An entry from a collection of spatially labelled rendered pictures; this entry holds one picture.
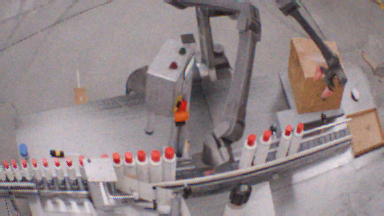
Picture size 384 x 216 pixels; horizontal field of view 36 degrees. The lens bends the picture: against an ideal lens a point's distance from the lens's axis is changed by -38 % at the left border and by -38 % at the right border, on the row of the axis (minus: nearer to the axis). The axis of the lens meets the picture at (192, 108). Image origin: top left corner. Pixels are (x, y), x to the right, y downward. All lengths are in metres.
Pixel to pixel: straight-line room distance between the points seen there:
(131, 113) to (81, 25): 1.65
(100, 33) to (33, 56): 0.61
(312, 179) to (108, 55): 1.90
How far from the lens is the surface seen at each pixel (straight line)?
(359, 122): 3.69
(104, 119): 3.51
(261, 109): 3.59
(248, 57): 2.82
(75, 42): 4.95
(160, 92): 2.87
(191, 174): 3.31
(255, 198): 3.27
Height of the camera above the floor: 3.65
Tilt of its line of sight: 53 degrees down
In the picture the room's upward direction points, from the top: 6 degrees clockwise
